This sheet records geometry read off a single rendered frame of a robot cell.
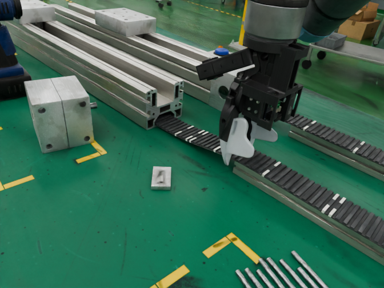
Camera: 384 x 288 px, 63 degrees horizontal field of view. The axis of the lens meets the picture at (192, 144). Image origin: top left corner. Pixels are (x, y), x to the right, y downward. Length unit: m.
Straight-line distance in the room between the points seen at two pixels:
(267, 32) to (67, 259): 0.37
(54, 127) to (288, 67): 0.39
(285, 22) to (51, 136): 0.41
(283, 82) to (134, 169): 0.28
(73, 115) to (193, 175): 0.23
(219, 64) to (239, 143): 0.12
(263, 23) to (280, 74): 0.07
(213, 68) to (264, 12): 0.13
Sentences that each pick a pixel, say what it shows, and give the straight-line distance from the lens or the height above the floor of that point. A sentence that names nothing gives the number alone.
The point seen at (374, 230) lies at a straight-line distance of 0.49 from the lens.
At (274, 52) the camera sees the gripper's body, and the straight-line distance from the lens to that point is 0.43.
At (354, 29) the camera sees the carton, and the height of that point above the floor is 0.13.
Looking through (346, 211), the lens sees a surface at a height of 0.81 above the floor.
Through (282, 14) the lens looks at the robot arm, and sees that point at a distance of 0.42.
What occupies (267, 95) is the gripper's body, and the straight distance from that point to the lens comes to 0.44.
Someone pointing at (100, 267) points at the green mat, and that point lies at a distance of 0.42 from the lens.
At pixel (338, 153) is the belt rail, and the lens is 0.67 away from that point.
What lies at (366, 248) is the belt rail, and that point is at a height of 0.79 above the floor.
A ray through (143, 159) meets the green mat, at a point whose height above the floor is 0.78.
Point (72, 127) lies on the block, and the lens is 0.59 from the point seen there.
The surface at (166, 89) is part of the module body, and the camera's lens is 0.67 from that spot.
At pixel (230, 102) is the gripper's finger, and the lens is 0.47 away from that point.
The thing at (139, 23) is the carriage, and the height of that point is 0.90.
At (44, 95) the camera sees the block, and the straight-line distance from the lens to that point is 0.58.
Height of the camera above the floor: 1.12
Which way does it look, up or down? 33 degrees down
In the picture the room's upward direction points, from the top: 5 degrees clockwise
